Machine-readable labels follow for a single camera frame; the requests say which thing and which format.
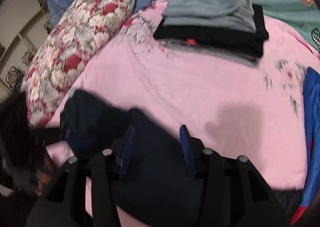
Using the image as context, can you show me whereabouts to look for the grey folded pants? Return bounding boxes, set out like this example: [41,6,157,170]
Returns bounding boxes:
[163,0,256,33]

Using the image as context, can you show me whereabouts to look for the blue and red pants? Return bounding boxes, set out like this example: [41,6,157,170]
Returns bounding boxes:
[291,67,319,225]

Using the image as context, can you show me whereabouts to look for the black folded pants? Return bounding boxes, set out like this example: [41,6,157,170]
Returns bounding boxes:
[153,4,269,58]

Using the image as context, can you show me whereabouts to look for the navy bear sweatpants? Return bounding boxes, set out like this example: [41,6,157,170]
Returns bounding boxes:
[60,89,202,226]

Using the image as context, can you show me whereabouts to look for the floral red rolled quilt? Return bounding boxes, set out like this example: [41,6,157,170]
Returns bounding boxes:
[21,0,135,127]

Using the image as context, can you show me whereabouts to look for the framed wall picture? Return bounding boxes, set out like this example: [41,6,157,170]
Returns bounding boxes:
[5,66,24,92]

